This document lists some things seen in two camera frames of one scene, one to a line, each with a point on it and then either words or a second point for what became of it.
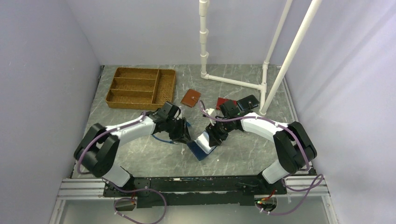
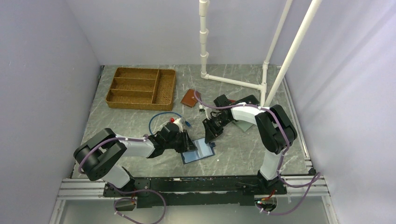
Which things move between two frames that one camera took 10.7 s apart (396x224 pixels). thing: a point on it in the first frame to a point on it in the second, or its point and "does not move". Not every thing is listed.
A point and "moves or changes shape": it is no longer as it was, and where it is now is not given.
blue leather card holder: [201, 146] moves or changes shape
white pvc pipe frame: [262, 87] does not move
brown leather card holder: [191, 98] does not move
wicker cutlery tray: [147, 88] does not move
